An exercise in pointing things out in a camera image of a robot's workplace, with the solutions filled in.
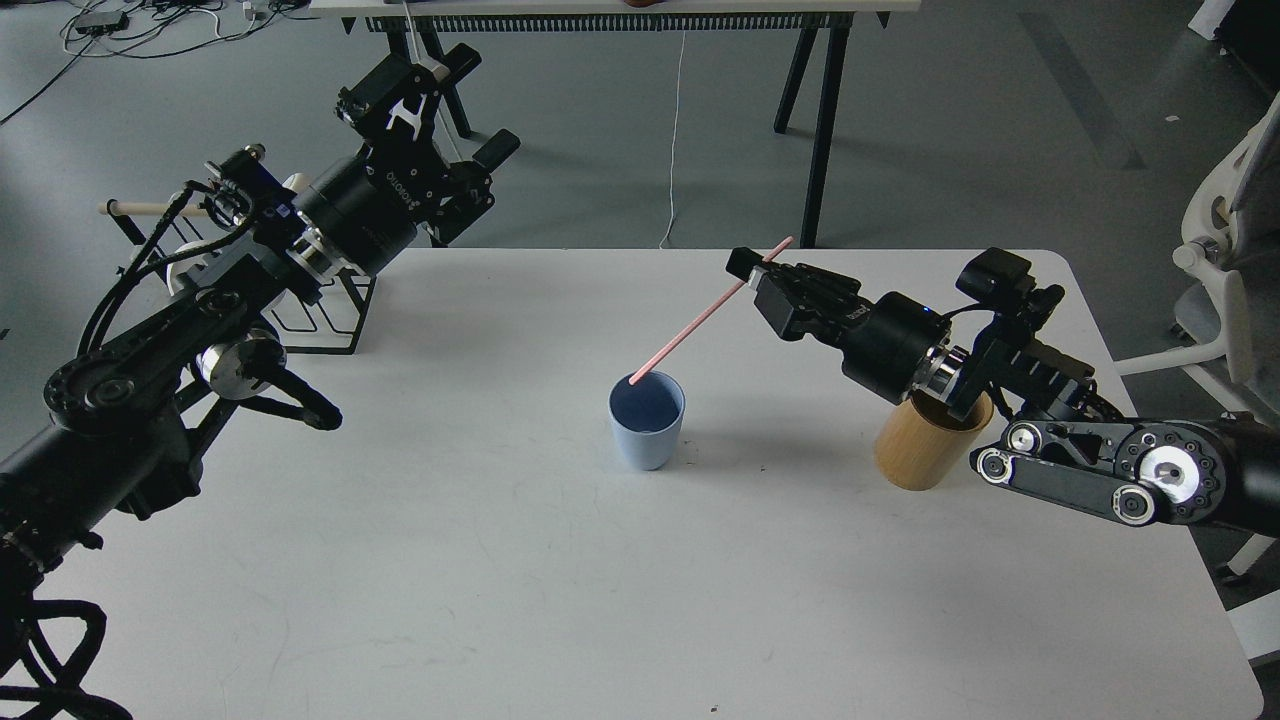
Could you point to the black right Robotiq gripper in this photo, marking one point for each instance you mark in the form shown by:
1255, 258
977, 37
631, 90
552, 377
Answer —
883, 345

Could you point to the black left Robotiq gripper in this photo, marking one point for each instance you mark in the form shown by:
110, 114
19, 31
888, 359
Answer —
364, 211

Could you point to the pink chopstick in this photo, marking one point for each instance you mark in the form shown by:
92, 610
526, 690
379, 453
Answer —
680, 337

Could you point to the light blue cup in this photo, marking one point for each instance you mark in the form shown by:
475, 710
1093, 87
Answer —
646, 418

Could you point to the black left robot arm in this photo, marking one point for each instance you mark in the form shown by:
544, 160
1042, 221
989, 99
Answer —
181, 342

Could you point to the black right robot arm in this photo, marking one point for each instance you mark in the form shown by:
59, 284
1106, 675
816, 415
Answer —
1064, 443

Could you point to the bamboo cylinder holder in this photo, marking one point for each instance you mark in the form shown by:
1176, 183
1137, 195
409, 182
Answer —
921, 442

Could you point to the white mug with face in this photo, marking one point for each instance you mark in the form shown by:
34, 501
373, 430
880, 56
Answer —
178, 275

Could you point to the black trestle table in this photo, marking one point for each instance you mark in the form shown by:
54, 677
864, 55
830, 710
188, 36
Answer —
691, 123

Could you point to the wooden rack dowel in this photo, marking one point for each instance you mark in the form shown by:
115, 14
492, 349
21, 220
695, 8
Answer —
116, 208

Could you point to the black wire mug rack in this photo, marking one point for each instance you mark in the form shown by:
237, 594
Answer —
331, 326

